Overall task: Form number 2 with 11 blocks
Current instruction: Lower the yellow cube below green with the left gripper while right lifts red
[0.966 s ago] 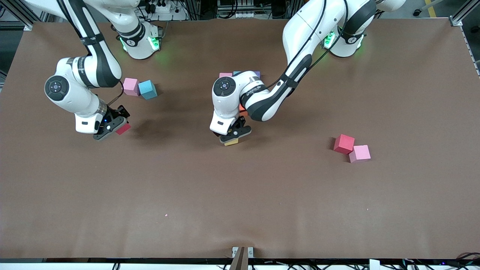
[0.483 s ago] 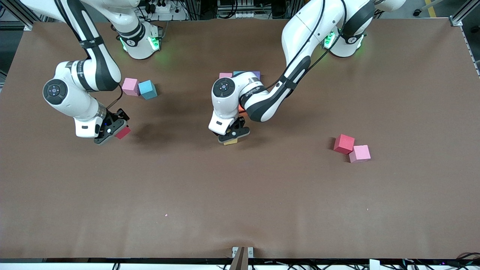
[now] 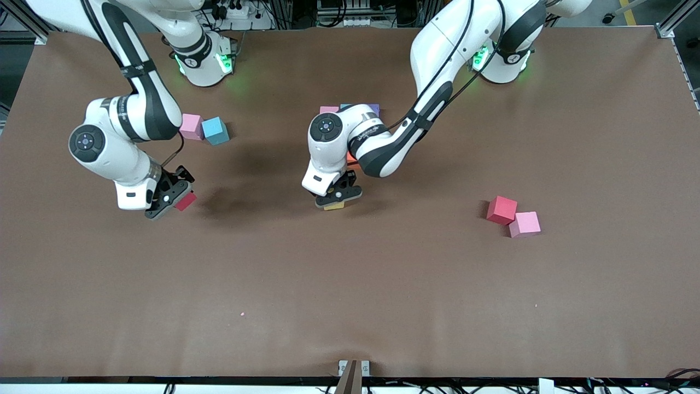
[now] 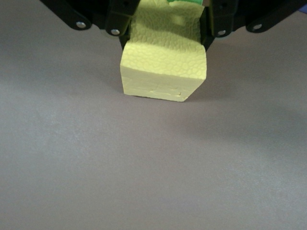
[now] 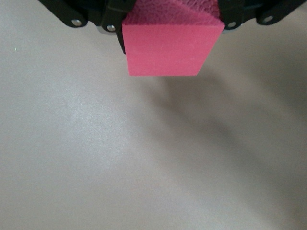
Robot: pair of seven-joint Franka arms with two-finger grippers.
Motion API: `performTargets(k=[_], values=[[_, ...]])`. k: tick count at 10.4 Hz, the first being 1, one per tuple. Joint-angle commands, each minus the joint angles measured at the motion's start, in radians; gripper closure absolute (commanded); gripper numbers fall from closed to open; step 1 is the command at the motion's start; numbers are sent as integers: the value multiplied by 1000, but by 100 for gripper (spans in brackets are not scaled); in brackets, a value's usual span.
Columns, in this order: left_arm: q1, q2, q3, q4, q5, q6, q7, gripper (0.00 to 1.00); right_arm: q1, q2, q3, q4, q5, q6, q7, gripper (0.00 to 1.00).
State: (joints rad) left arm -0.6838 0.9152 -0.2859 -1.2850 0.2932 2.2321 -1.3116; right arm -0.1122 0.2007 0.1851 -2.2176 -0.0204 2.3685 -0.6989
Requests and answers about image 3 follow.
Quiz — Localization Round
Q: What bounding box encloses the white power strip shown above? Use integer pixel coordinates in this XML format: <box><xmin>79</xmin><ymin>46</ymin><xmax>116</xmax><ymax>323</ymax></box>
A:
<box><xmin>211</xmin><ymin>0</ymin><xmax>274</xmax><ymax>31</ymax></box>

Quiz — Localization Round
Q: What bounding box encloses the black cable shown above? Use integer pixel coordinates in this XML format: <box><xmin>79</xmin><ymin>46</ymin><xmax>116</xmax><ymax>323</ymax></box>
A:
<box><xmin>161</xmin><ymin>133</ymin><xmax>185</xmax><ymax>167</ymax></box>

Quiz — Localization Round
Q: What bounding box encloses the aluminium frame profile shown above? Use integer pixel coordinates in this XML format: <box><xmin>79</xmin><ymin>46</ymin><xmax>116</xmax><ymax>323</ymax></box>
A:
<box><xmin>656</xmin><ymin>0</ymin><xmax>700</xmax><ymax>40</ymax></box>
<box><xmin>0</xmin><ymin>0</ymin><xmax>50</xmax><ymax>45</ymax></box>

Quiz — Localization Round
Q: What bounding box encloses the white electrical device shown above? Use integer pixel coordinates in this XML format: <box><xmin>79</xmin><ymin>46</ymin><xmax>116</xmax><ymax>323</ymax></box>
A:
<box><xmin>316</xmin><ymin>0</ymin><xmax>374</xmax><ymax>28</ymax></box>

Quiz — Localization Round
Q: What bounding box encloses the metal camera pole bracket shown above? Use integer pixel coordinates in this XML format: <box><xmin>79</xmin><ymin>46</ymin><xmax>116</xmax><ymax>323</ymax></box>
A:
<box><xmin>338</xmin><ymin>360</ymin><xmax>370</xmax><ymax>394</ymax></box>

